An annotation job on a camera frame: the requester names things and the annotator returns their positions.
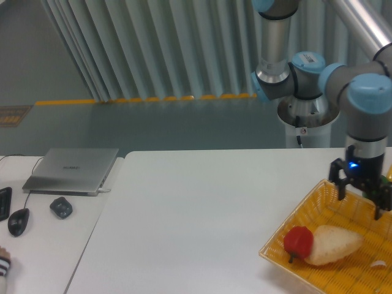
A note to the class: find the person's hand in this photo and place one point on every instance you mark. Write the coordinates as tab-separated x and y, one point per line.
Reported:
4	254

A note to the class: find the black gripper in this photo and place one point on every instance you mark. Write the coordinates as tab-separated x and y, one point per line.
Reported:
364	173

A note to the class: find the triangular bread slice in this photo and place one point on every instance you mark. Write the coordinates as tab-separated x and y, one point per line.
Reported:
332	243

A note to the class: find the grey pleated curtain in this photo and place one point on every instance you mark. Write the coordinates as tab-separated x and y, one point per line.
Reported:
153	50

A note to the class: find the small white shell piece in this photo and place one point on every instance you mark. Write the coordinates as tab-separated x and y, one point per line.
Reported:
378	264

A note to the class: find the black keyboard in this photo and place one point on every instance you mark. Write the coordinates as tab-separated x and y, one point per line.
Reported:
5	202

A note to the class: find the forearm in cream sleeve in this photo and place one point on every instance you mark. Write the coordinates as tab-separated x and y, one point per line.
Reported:
5	265

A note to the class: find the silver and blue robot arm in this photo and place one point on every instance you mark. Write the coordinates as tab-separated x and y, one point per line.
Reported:
363	92

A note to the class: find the small dark grey gadget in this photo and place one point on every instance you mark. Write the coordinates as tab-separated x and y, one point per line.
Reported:
61	207

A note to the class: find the silver closed laptop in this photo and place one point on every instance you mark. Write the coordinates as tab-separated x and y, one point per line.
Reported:
72	171

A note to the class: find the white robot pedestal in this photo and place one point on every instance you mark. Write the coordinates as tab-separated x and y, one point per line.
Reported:
307	123

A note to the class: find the yellow woven basket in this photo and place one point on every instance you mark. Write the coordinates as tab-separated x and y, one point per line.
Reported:
352	274

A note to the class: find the red bell pepper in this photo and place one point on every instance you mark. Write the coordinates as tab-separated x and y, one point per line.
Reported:
298	243

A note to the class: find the green bell pepper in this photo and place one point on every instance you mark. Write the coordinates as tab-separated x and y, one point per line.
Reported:
384	180

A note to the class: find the yellow pepper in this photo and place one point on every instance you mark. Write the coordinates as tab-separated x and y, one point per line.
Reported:
389	174

